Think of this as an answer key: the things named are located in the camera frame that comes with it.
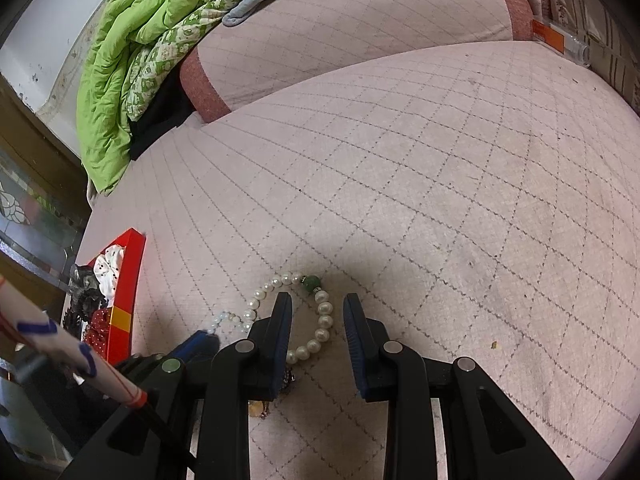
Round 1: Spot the grey black scrunchie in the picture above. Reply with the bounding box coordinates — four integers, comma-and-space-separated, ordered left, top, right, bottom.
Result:
67, 263, 112, 311

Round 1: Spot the small gold trinket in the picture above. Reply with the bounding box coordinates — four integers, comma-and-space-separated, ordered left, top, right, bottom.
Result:
249, 367, 297, 419

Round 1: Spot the black cloth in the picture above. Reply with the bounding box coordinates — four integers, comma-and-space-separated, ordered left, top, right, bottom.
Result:
129, 67, 197, 162

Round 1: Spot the red tray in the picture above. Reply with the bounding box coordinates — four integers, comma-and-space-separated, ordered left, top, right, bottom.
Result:
64, 227, 147, 367

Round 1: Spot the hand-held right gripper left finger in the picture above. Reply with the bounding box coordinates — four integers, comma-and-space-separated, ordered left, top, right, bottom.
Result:
60, 291, 295, 480

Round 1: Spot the pink bolster pillow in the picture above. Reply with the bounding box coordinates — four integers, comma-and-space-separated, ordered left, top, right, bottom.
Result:
179, 0, 535, 123

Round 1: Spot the wooden glass cabinet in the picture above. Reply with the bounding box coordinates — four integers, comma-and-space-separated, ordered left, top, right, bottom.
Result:
0, 72, 93, 286

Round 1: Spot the striped floral cushion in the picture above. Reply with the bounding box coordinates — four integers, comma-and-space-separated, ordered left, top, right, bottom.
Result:
542, 0, 640, 116

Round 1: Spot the red dotted scrunchie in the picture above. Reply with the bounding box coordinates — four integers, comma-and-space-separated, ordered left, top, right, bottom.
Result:
91, 308, 121, 358

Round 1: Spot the pearl bracelet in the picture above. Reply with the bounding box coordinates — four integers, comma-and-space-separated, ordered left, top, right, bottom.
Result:
206, 271, 333, 367

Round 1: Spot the green quilt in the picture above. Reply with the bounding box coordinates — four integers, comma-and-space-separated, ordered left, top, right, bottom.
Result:
75, 0, 261, 197

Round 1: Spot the clear bottle orange label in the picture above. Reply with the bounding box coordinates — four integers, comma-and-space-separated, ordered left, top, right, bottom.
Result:
531, 19, 592, 67

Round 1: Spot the white printed scrunchie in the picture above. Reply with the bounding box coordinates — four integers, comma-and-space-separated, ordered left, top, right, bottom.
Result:
94, 246, 127, 297

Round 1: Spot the white taped cable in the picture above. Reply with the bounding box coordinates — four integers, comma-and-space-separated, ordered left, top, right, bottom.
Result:
0, 280, 197, 473

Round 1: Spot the black claw clip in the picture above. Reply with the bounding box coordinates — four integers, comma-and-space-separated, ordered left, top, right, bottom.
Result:
62, 305, 96, 333

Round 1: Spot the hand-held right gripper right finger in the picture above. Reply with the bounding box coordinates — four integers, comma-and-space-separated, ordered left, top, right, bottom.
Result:
342, 294, 576, 480

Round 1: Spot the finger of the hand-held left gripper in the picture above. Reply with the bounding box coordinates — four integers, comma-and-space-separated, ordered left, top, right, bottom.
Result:
175, 329, 222, 364

